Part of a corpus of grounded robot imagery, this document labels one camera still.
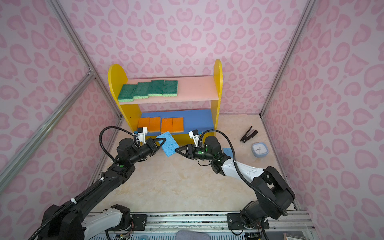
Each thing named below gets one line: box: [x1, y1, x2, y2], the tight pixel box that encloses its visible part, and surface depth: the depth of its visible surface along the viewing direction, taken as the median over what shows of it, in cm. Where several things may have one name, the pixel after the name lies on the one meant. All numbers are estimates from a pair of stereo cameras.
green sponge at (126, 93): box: [118, 84, 137, 102], surface depth 74 cm
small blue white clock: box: [251, 142, 269, 158], surface depth 98 cm
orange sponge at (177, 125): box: [172, 117, 184, 133], surface depth 97 cm
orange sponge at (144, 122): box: [138, 117, 150, 132], surface depth 97 cm
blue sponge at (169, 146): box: [156, 131, 180, 158], surface depth 76 cm
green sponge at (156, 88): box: [148, 79, 164, 97], surface depth 76 cm
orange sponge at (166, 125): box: [161, 118, 173, 134], surface depth 97 cm
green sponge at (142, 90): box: [133, 82, 152, 99], surface depth 75 cm
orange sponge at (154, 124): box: [149, 117, 161, 133], surface depth 96 cm
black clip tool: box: [240, 126, 259, 144], surface depth 108 cm
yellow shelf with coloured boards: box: [108, 59, 224, 147], surface depth 79 cm
